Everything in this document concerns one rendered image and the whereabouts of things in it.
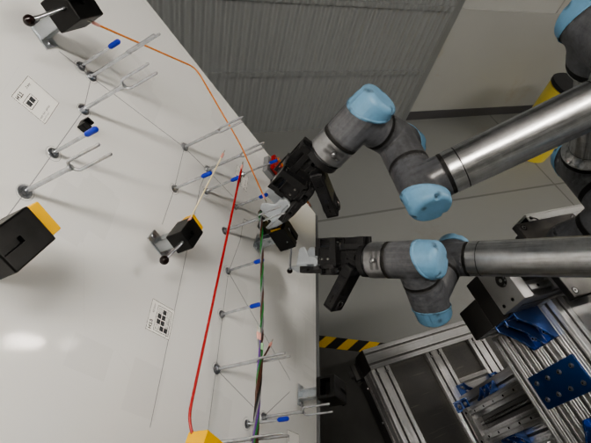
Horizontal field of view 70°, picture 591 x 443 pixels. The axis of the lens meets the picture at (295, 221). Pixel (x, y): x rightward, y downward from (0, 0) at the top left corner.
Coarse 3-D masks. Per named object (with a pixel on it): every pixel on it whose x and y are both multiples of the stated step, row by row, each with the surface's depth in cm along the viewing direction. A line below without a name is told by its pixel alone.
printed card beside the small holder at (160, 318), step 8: (152, 304) 63; (160, 304) 65; (152, 312) 63; (160, 312) 64; (168, 312) 66; (152, 320) 63; (160, 320) 64; (168, 320) 65; (152, 328) 62; (160, 328) 63; (168, 328) 65; (160, 336) 63; (168, 336) 64
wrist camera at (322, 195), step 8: (312, 176) 82; (320, 176) 81; (328, 176) 86; (320, 184) 82; (328, 184) 85; (320, 192) 84; (328, 192) 84; (320, 200) 85; (328, 200) 85; (336, 200) 87; (328, 208) 86; (336, 208) 87; (328, 216) 87
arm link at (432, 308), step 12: (444, 276) 86; (456, 276) 88; (432, 288) 81; (444, 288) 84; (420, 300) 82; (432, 300) 82; (444, 300) 83; (420, 312) 84; (432, 312) 83; (444, 312) 83; (432, 324) 85
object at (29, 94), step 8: (24, 80) 56; (32, 80) 57; (24, 88) 55; (32, 88) 56; (40, 88) 58; (16, 96) 54; (24, 96) 55; (32, 96) 56; (40, 96) 57; (48, 96) 58; (24, 104) 54; (32, 104) 56; (40, 104) 57; (48, 104) 58; (56, 104) 59; (32, 112) 55; (40, 112) 56; (48, 112) 57; (40, 120) 56
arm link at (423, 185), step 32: (576, 96) 64; (512, 128) 67; (544, 128) 65; (576, 128) 65; (416, 160) 73; (448, 160) 70; (480, 160) 68; (512, 160) 68; (416, 192) 70; (448, 192) 70
